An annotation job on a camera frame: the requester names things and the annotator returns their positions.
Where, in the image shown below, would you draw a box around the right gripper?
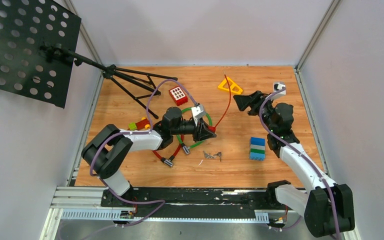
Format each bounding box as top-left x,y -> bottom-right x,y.
233,90 -> 277,133

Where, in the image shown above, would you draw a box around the red green toy car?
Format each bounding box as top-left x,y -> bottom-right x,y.
128,117 -> 151,131

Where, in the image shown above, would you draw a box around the silver keys of red lock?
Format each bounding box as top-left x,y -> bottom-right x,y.
203,151 -> 214,159

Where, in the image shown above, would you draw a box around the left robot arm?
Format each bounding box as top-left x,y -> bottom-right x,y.
81,105 -> 217,207

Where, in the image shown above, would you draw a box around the blue green white brick stack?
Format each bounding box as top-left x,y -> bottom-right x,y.
249,137 -> 266,161

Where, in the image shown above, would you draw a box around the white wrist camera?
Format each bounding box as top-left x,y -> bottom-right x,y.
190,103 -> 206,126
272,81 -> 287,100

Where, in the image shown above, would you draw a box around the thin red wire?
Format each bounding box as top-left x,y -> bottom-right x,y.
207,72 -> 233,133

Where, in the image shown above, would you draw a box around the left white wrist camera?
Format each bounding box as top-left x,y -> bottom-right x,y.
190,103 -> 206,126

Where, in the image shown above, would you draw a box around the red cable lock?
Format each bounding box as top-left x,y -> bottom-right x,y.
152,134 -> 185,169

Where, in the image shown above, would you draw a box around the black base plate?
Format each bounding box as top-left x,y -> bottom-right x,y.
100,187 -> 295,220

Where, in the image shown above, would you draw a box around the red window toy brick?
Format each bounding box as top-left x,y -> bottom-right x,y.
168,86 -> 188,106

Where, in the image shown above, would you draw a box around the green cable lock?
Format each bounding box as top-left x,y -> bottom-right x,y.
173,107 -> 213,156

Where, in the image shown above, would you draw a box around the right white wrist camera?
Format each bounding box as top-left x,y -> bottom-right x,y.
272,81 -> 287,100

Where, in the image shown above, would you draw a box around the grey slotted cable duct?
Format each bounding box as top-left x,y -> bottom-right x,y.
61,208 -> 270,224

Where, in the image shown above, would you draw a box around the silver keys of green lock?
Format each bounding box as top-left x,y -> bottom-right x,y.
212,152 -> 222,162

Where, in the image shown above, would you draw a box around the black perforated music stand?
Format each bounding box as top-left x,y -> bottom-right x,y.
0,0 -> 160,108

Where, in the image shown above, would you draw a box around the yellow triangular toy piece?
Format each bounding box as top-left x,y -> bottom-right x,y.
217,76 -> 244,95

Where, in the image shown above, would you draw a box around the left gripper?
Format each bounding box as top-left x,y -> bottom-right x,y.
172,117 -> 218,144

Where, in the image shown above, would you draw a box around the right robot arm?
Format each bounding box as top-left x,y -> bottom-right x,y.
233,89 -> 355,238

